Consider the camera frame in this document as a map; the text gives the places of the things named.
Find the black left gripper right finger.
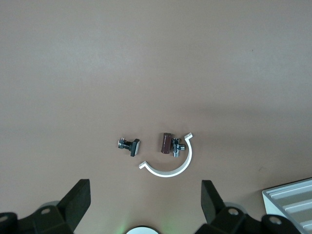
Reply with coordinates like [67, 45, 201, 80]
[196, 179, 302, 234]

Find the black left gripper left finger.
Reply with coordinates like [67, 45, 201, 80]
[0, 179, 92, 234]

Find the white drawer cabinet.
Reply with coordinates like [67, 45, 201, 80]
[262, 177, 312, 234]

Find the black square push button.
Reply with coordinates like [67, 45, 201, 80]
[117, 138, 141, 158]

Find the white curved plastic clamp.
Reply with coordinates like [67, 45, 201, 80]
[138, 132, 195, 178]

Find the brown table mat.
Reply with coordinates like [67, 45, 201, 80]
[0, 0, 312, 234]

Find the brown handled metal valve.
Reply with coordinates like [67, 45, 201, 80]
[160, 132, 186, 158]

